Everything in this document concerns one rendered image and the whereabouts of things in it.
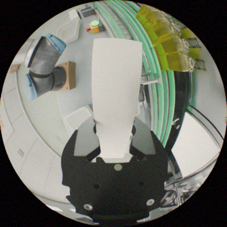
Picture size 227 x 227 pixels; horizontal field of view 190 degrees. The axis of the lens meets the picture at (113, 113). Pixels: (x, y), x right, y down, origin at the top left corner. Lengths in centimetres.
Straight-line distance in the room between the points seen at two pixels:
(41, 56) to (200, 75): 53
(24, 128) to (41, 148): 110
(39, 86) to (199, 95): 62
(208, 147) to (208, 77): 28
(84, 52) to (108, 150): 51
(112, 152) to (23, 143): 336
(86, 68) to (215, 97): 65
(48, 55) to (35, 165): 351
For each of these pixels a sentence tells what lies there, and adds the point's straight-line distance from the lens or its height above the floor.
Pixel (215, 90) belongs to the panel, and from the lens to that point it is 35.
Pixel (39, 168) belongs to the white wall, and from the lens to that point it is 365.
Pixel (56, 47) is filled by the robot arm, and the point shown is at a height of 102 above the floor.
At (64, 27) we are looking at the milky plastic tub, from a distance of 73.
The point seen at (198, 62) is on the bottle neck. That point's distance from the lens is 22.
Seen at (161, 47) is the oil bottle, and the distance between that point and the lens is 28.
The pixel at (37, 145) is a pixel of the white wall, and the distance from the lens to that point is 357.
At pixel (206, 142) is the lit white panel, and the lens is 43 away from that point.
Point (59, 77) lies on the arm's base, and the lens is 41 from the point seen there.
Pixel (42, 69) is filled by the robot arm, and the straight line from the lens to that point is 29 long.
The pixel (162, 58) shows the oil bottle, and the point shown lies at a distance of 29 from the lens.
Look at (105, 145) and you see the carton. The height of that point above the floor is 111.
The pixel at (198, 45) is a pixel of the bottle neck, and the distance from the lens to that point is 23.
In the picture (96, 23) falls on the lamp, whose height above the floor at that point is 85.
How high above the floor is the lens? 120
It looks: 61 degrees down
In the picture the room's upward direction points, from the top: 177 degrees clockwise
